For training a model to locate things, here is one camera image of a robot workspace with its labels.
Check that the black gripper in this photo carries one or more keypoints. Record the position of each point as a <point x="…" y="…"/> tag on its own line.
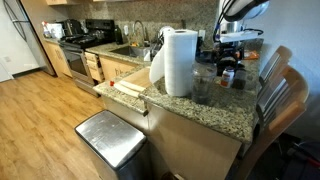
<point x="226" y="55"/>

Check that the white and orange bottle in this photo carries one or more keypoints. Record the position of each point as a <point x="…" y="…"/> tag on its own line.
<point x="227" y="77"/>

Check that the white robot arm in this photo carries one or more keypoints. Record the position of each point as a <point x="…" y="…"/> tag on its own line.
<point x="229" y="32"/>

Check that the orange snack package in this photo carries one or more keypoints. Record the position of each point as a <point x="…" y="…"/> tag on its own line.
<point x="251" y="55"/>

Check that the right wooden chair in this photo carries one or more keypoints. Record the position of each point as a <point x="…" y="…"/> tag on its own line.
<point x="279" y="59"/>

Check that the wooden chair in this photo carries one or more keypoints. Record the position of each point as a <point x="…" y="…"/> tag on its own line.
<point x="279" y="59"/>
<point x="281" y="101"/>

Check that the paper towel roll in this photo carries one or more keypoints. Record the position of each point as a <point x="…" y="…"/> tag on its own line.
<point x="174" y="61"/>

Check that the left wooden chair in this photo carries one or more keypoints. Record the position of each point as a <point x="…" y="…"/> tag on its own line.
<point x="281" y="101"/>

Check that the kitchen sink faucet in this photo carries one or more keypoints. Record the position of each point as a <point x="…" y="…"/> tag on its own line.
<point x="139" y="33"/>

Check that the wooden cutting board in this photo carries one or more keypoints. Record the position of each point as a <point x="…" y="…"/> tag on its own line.
<point x="135" y="83"/>

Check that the black stove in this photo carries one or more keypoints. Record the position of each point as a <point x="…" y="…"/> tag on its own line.
<point x="76" y="41"/>

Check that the stainless steel trash can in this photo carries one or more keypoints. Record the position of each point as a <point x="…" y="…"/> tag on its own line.
<point x="118" y="150"/>

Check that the stainless steel refrigerator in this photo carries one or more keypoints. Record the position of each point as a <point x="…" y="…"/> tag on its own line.
<point x="20" y="20"/>

